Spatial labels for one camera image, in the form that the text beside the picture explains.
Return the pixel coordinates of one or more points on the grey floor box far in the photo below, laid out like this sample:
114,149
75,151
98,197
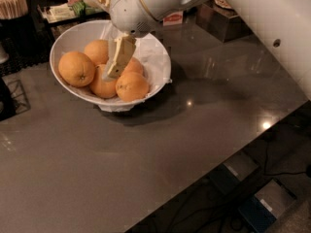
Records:
231,173

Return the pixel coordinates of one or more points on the white bowl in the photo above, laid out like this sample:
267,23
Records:
75,39

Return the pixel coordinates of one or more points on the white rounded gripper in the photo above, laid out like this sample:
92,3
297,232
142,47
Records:
128,9

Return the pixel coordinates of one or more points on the white paper liner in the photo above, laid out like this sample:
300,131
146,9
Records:
157,70

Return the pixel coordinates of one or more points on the black tea bag rack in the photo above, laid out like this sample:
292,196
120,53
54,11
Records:
56,15

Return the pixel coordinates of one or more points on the wooden stirrer sticks cup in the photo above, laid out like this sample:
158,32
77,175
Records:
10,9

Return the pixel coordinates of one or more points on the orange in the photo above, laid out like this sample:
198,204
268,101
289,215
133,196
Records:
101,88
132,86
134,66
97,51
76,68

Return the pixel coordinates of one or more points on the black wire rack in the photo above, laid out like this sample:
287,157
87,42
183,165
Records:
13,99

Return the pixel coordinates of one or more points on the grey floor box near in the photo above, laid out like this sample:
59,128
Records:
266,206

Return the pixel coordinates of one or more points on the grey floor box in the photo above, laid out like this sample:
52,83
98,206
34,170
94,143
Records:
266,206
231,173

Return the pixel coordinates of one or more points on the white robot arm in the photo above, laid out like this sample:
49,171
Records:
283,26

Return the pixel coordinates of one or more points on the pink sign card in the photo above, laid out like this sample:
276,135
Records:
173,19

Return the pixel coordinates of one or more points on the glass cereal jar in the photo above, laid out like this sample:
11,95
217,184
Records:
223,4

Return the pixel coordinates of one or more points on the green tea bag packets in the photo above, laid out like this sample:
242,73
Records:
81,9

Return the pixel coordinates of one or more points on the metal box stand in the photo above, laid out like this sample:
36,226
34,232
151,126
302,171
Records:
223,24

